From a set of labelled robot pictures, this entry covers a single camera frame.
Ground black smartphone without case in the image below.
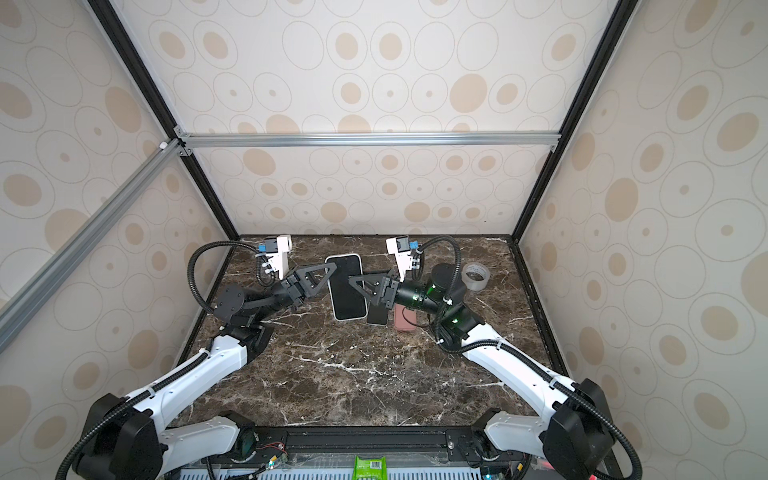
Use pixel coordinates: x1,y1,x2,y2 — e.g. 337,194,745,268
366,304,390,326

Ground phone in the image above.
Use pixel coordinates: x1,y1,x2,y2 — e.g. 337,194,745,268
393,305,418,332

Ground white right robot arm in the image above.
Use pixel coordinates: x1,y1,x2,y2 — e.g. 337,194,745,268
343,263,616,479

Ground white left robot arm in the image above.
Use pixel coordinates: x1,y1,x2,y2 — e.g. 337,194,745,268
55,263,337,479

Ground clear tape roll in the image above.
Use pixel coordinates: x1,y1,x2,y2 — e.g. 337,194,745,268
461,262,491,292

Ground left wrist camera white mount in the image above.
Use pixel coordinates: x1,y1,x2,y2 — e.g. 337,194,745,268
257,234,293,280

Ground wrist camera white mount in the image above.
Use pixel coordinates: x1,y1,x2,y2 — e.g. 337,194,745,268
257,234,293,280
386,236,421,281

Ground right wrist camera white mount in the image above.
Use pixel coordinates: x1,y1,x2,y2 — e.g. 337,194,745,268
386,236,421,281

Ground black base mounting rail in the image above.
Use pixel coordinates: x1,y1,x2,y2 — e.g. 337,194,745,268
107,424,625,480

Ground back aluminium frame rail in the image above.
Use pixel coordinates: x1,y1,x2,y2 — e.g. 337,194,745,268
180,131,561,148

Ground aluminium frame rail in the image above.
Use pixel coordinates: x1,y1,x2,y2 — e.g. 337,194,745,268
180,131,561,148
1,139,181,350

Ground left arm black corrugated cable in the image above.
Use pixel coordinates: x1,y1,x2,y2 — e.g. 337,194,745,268
53,241,277,480

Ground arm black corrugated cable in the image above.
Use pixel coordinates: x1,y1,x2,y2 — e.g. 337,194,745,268
416,235,643,480
53,241,277,480

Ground left aluminium frame rail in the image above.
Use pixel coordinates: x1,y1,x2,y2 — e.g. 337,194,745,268
1,139,181,350

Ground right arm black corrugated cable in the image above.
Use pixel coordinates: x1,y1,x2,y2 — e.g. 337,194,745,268
416,235,643,480

